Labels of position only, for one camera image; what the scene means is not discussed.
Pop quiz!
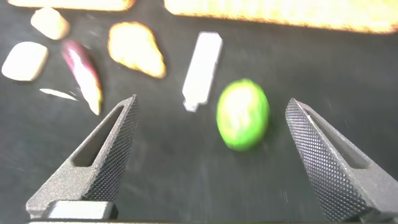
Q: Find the clear plastic slim case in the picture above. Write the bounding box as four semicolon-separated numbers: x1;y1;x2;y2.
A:
182;30;224;113

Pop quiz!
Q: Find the purple eggplant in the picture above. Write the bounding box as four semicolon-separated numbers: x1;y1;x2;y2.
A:
60;39;103;116

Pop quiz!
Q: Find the wicker basket with kitchenware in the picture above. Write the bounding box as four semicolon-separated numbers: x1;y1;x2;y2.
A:
6;0;137;12

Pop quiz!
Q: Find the wicker basket with food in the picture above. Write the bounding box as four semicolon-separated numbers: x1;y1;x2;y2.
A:
164;0;398;34

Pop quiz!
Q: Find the green lime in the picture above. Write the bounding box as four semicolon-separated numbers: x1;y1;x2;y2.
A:
216;78;271;152

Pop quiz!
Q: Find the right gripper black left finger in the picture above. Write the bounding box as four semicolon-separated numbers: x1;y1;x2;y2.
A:
25;94;140;220

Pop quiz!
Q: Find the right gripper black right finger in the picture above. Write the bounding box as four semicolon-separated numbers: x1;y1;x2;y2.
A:
285;97;398;223

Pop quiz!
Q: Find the striped golden croissant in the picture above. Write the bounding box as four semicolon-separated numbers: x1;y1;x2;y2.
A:
107;21;167;79

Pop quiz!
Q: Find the white soap bar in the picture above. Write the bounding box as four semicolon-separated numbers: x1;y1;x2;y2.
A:
1;41;50;82

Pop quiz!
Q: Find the small beige cup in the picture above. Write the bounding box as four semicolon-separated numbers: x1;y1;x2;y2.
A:
30;6;71;40

